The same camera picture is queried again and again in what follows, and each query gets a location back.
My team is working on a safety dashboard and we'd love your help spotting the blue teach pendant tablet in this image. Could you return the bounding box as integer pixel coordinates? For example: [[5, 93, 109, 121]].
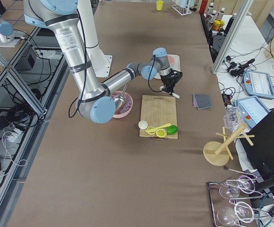
[[243, 70, 274, 99]]

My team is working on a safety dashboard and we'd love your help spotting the grey folded cloth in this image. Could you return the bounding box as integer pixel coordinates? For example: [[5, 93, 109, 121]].
[[192, 94, 212, 109]]

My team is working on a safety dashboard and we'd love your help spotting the wine glass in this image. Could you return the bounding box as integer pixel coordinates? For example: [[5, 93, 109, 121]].
[[219, 175, 255, 200], [217, 201, 255, 227]]

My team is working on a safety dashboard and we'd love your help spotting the yellow plastic cup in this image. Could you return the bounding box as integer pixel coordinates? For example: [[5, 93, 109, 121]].
[[156, 0, 164, 11]]

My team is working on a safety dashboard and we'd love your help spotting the aluminium frame post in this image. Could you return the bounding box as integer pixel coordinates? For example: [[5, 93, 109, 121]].
[[211, 0, 253, 74]]

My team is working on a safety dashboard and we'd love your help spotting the large pink ice bowl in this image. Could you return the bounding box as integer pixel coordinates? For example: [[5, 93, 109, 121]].
[[113, 92, 133, 119]]

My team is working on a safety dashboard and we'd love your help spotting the white cup rack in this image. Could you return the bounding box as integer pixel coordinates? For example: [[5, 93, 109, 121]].
[[172, 0, 197, 16]]

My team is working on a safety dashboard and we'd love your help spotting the cream rabbit tray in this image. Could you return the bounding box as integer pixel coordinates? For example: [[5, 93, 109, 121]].
[[154, 54, 181, 79]]

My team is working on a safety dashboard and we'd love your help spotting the yellow plastic knife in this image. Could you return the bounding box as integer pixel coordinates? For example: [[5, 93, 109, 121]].
[[146, 123, 171, 133]]

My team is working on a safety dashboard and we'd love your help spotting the small pink bowl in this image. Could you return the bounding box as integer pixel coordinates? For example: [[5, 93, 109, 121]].
[[168, 55, 175, 65]]

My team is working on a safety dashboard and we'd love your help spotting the white ceramic spoon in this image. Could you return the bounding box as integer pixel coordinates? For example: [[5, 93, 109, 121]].
[[159, 86, 180, 98]]

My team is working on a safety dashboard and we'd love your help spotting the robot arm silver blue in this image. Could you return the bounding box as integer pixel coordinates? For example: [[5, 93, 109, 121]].
[[0, 14, 16, 47], [24, 0, 183, 123]]

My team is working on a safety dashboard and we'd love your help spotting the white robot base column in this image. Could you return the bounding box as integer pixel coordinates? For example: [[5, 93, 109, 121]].
[[77, 0, 112, 78]]

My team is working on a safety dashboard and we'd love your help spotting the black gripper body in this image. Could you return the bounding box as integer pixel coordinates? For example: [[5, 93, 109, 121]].
[[161, 74, 177, 89]]

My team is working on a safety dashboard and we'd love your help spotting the wooden cutting board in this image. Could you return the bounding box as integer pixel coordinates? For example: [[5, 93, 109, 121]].
[[140, 95, 177, 128]]

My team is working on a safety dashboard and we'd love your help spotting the green lime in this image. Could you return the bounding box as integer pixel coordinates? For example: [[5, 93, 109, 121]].
[[167, 125, 178, 135]]

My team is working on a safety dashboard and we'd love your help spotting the metal ice scoop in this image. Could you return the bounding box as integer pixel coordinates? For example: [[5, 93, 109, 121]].
[[114, 83, 128, 114]]

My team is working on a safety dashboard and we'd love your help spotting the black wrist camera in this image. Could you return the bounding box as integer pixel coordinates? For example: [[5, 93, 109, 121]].
[[170, 69, 183, 84]]

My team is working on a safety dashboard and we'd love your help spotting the wooden mug tree stand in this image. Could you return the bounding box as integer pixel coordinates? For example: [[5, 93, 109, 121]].
[[203, 110, 255, 166]]

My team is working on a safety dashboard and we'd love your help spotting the lemon slice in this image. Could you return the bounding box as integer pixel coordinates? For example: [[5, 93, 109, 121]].
[[148, 131, 156, 136], [156, 128, 168, 138]]

